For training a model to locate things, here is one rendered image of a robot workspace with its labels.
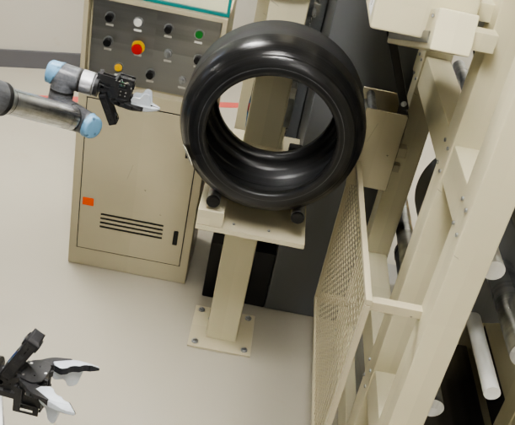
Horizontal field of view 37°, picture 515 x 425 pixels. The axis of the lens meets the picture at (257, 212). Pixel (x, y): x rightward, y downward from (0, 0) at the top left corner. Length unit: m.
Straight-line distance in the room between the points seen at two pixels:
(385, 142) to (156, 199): 1.12
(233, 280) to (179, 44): 0.96
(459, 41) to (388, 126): 0.85
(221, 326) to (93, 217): 0.75
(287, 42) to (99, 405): 1.53
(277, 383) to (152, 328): 0.58
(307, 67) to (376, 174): 0.66
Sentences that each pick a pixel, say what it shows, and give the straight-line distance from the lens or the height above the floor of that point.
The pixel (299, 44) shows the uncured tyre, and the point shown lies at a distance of 2.32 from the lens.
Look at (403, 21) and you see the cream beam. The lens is 2.01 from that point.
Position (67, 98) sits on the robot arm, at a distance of 2.53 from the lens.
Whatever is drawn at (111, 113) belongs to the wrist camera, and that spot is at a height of 1.11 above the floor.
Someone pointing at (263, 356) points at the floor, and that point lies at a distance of 3.34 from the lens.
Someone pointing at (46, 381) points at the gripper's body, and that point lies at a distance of 1.61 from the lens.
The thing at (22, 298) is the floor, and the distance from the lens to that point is 3.48.
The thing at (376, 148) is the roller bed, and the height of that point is 1.06.
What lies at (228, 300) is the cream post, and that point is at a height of 0.22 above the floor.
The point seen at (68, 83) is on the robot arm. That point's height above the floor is 1.19.
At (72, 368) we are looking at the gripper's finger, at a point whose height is 1.06.
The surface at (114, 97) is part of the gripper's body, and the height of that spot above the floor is 1.17.
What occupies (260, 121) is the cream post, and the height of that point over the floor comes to 1.04.
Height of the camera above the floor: 2.22
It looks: 31 degrees down
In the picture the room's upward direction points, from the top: 12 degrees clockwise
